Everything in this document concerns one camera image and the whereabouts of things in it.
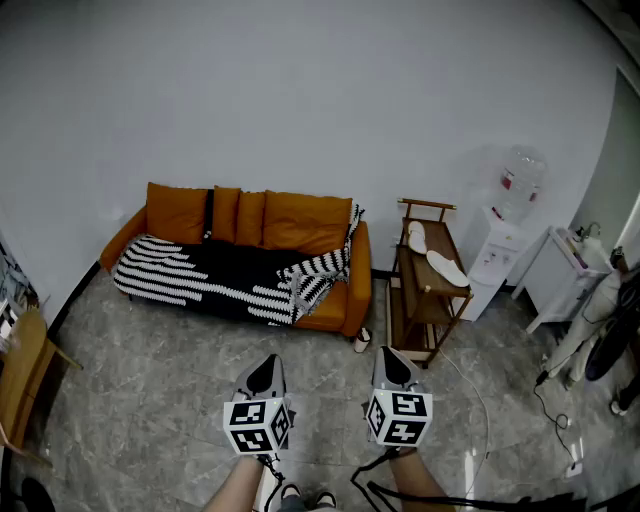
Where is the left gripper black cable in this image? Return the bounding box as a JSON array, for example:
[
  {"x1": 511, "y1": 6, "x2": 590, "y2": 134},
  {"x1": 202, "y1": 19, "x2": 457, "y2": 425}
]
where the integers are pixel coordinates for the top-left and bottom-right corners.
[{"x1": 255, "y1": 453, "x2": 287, "y2": 512}]

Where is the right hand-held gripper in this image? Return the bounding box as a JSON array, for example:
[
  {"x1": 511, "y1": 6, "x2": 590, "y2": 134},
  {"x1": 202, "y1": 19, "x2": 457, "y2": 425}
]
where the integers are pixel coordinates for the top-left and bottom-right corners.
[{"x1": 365, "y1": 345, "x2": 434, "y2": 450}]

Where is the black floor cable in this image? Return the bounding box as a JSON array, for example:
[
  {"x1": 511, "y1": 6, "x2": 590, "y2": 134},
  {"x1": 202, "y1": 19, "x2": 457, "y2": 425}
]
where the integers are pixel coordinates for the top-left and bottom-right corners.
[{"x1": 531, "y1": 368, "x2": 584, "y2": 469}]

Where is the wooden chair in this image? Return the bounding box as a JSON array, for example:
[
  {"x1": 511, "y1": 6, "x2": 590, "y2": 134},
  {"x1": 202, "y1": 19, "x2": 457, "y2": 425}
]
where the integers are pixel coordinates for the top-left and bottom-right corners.
[{"x1": 0, "y1": 306, "x2": 85, "y2": 467}]

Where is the person's left forearm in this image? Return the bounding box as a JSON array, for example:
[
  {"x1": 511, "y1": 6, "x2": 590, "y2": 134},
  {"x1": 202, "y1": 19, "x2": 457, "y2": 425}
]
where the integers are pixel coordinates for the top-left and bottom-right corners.
[{"x1": 202, "y1": 452, "x2": 266, "y2": 512}]

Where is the person's left shoe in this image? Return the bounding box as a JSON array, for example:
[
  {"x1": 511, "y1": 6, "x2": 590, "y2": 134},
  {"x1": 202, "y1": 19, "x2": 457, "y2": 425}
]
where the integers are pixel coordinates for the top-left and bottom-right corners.
[{"x1": 278, "y1": 481, "x2": 304, "y2": 507}]

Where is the black white patterned throw blanket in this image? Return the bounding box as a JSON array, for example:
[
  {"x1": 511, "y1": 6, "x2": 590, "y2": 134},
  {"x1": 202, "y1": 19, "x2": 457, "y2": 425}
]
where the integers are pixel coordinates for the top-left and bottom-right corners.
[{"x1": 112, "y1": 188, "x2": 366, "y2": 327}]

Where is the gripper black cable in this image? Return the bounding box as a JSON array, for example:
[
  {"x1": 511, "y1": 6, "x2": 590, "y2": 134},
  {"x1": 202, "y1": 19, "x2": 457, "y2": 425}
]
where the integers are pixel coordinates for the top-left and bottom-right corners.
[
  {"x1": 349, "y1": 448, "x2": 591, "y2": 512},
  {"x1": 255, "y1": 453, "x2": 287, "y2": 512}
]

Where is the white floor cable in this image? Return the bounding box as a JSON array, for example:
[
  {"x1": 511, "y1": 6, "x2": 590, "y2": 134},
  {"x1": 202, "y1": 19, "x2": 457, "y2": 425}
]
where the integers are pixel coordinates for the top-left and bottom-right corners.
[{"x1": 437, "y1": 346, "x2": 493, "y2": 484}]

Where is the wide orange sofa cushion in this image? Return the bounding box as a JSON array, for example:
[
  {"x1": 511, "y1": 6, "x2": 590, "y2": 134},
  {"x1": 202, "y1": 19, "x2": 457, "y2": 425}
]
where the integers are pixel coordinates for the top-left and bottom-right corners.
[{"x1": 262, "y1": 189, "x2": 354, "y2": 257}]

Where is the clear water bottle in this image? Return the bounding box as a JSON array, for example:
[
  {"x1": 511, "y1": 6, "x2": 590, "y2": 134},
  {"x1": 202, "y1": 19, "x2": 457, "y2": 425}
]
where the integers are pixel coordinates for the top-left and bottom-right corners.
[{"x1": 491, "y1": 144, "x2": 549, "y2": 225}]

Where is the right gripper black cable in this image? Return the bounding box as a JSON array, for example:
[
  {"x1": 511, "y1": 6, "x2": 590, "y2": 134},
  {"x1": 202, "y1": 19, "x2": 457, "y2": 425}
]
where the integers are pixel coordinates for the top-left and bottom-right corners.
[{"x1": 349, "y1": 448, "x2": 591, "y2": 512}]

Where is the orange sofa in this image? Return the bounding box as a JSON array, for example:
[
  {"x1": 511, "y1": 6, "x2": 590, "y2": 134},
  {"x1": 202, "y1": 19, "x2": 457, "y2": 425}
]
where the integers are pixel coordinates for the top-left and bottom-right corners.
[{"x1": 99, "y1": 182, "x2": 374, "y2": 339}]

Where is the white slipper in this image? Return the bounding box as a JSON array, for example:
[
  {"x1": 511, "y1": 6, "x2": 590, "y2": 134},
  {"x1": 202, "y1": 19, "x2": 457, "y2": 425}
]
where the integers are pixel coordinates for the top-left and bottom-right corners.
[
  {"x1": 425, "y1": 249, "x2": 472, "y2": 289},
  {"x1": 406, "y1": 220, "x2": 428, "y2": 254}
]

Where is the black round stool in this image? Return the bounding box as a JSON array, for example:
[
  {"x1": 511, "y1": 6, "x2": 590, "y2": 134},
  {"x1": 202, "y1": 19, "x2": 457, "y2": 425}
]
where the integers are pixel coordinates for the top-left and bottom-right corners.
[{"x1": 18, "y1": 476, "x2": 57, "y2": 512}]

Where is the wooden shelf rack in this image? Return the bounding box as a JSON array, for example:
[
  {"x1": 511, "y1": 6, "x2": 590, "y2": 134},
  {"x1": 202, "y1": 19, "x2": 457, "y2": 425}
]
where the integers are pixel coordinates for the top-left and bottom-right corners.
[{"x1": 384, "y1": 197, "x2": 474, "y2": 370}]

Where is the white water dispenser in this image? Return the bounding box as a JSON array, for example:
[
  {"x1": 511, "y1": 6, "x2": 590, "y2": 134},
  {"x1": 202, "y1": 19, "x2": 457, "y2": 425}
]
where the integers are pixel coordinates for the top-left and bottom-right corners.
[{"x1": 460, "y1": 204, "x2": 532, "y2": 322}]

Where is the person's right forearm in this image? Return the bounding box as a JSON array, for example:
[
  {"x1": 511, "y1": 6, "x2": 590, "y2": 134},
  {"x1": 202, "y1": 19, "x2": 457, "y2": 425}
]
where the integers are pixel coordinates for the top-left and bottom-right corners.
[{"x1": 387, "y1": 447, "x2": 459, "y2": 512}]

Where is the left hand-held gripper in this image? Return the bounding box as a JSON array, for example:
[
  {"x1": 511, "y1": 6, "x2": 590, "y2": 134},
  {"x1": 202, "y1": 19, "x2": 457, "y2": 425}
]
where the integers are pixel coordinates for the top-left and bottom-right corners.
[{"x1": 223, "y1": 353, "x2": 294, "y2": 462}]

